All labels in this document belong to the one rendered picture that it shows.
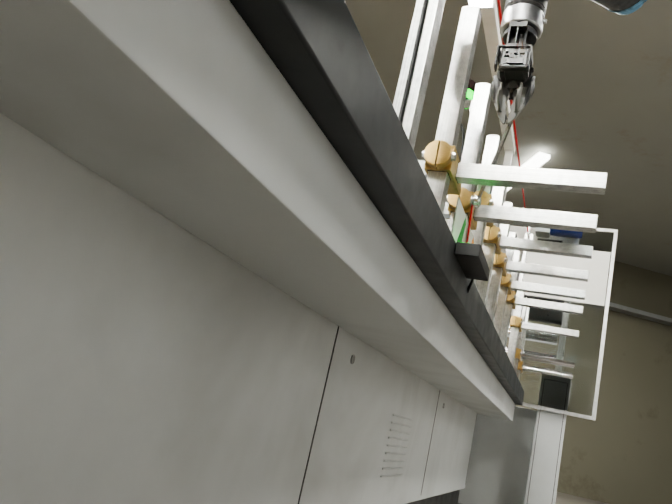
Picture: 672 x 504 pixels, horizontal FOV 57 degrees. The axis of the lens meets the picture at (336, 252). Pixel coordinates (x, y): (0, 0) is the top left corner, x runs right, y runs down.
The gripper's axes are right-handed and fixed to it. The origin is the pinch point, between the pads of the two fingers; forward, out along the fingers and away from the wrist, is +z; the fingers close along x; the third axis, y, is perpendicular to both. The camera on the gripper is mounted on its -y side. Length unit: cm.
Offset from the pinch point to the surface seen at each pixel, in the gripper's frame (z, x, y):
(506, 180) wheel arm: 20.3, 4.0, 14.2
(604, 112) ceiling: -238, 20, -398
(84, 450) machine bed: 77, -28, 63
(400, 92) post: 21, -9, 44
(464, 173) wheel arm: 19.6, -3.8, 14.3
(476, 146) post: 3.3, -6.6, -6.3
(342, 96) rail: 40, -4, 73
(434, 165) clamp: 21.5, -8.0, 20.8
